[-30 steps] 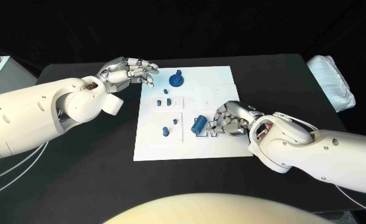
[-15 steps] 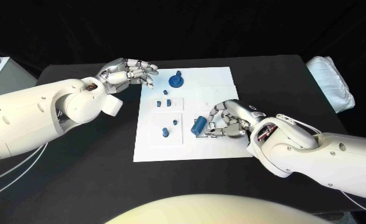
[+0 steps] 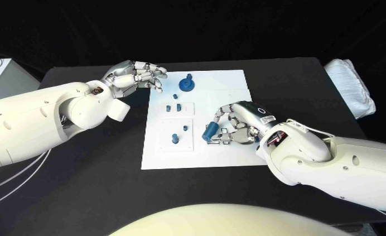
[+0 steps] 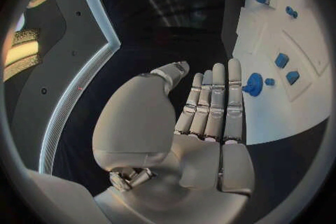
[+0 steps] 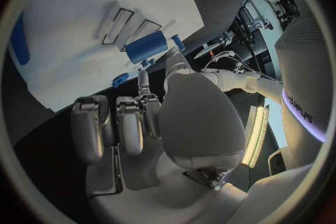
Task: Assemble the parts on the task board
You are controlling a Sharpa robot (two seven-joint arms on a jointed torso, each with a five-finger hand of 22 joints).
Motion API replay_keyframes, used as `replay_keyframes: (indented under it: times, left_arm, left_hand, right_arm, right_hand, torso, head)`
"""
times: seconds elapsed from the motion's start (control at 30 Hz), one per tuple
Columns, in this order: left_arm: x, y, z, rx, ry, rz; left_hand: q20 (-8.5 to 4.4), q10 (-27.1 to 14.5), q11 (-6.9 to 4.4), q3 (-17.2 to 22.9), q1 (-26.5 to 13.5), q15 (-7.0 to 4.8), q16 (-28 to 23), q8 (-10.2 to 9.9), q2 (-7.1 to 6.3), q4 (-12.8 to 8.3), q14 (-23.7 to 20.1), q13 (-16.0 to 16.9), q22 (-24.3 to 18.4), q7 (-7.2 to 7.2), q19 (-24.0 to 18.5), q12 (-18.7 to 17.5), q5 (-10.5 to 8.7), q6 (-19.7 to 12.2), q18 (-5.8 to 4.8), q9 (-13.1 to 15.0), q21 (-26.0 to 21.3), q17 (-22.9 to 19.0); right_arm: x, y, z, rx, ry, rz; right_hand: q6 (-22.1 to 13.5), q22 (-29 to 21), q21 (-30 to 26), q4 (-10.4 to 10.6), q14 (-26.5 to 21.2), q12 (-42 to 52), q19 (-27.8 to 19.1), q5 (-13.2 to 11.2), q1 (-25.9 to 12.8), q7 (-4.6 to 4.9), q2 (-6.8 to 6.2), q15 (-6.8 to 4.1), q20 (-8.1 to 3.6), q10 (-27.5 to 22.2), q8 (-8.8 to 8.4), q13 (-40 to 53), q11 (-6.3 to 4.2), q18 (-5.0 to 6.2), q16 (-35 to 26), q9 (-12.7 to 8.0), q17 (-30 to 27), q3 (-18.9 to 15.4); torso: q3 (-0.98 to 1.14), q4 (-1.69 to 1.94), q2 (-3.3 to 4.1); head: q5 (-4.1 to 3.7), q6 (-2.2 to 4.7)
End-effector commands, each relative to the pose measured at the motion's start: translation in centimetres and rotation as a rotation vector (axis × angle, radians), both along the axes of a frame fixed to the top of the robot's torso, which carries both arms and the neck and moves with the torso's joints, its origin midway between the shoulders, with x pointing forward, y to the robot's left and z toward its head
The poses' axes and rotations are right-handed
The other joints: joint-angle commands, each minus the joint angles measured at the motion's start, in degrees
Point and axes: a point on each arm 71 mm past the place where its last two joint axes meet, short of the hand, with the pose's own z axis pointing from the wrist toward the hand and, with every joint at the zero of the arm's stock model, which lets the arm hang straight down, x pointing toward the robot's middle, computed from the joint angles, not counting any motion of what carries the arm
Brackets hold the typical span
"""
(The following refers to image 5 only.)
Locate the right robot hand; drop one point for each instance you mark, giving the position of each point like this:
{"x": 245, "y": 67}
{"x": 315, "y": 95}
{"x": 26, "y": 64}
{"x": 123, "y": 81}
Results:
{"x": 199, "y": 114}

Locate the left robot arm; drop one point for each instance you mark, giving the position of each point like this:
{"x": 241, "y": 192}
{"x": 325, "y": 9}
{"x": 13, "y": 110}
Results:
{"x": 236, "y": 81}

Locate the white task board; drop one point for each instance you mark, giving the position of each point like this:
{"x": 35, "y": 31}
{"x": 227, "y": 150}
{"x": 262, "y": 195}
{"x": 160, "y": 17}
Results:
{"x": 78, "y": 24}

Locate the glowing light bar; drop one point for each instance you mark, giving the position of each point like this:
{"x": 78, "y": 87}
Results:
{"x": 256, "y": 135}

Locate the small blue plug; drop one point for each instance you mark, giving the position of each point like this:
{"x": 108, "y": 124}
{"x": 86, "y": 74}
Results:
{"x": 145, "y": 63}
{"x": 152, "y": 61}

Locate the blue peg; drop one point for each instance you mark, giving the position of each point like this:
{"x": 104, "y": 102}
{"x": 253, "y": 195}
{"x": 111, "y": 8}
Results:
{"x": 179, "y": 41}

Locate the large blue cylinder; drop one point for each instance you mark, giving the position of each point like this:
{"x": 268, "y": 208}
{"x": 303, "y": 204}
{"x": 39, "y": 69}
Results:
{"x": 147, "y": 46}

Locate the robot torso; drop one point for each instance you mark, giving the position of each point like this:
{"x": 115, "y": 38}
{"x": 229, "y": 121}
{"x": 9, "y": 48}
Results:
{"x": 301, "y": 72}

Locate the workshop desk with equipment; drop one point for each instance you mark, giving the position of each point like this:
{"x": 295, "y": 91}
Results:
{"x": 265, "y": 7}

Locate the long blue block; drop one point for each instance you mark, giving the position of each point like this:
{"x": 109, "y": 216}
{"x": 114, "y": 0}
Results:
{"x": 20, "y": 43}

